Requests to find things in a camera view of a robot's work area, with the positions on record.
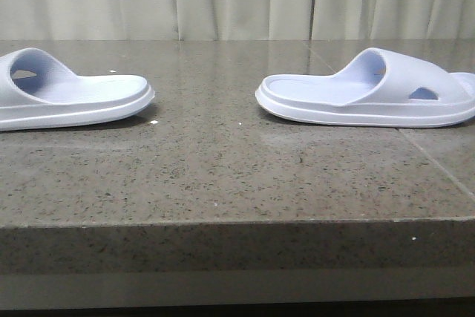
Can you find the light blue slipper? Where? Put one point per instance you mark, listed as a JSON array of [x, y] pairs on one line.
[[377, 88], [38, 91]]

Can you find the grey-green curtain backdrop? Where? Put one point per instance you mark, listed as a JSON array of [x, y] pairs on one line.
[[236, 19]]

